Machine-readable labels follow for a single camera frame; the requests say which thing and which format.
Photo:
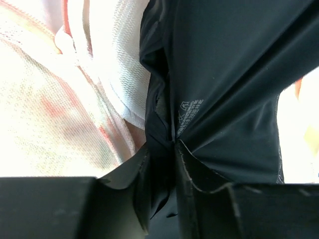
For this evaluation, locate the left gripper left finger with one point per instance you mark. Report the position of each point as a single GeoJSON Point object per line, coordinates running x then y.
{"type": "Point", "coordinates": [116, 206]}

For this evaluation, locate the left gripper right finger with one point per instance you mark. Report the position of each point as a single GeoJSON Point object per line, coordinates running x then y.
{"type": "Point", "coordinates": [211, 207]}

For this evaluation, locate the pink floral mesh laundry bag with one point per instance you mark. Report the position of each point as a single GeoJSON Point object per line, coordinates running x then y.
{"type": "Point", "coordinates": [72, 89]}

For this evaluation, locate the black bra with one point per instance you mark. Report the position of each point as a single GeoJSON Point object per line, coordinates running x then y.
{"type": "Point", "coordinates": [217, 69]}

